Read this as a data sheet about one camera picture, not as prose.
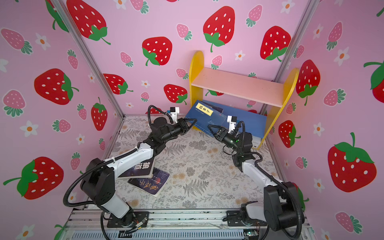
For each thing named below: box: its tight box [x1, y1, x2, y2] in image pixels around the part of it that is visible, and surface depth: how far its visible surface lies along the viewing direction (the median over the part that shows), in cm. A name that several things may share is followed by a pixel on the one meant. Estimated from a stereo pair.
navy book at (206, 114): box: [185, 99, 227, 138], surface depth 76 cm
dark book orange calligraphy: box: [127, 167, 171, 197], surface depth 87 cm
